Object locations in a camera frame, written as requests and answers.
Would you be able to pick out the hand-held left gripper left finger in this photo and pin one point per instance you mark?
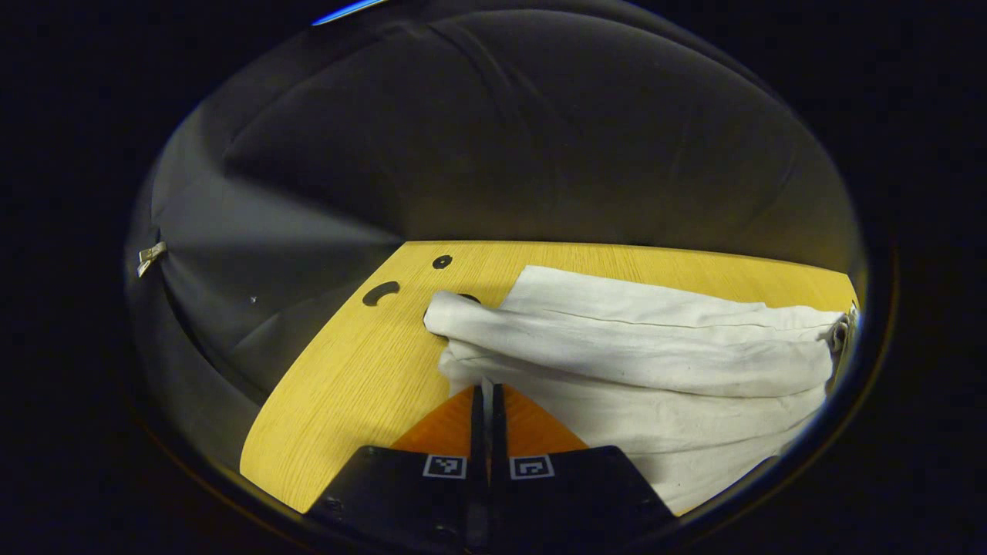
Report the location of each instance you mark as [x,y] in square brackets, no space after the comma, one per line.
[476,432]

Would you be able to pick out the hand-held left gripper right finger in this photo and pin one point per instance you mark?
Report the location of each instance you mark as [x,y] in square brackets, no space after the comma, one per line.
[498,432]

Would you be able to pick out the white jeans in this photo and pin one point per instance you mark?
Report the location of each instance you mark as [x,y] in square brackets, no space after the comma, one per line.
[655,354]

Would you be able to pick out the black backdrop cloth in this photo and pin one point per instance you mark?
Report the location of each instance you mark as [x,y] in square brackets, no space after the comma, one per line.
[501,139]

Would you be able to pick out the silver binder clip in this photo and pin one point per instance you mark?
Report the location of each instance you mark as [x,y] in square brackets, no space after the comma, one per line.
[151,257]

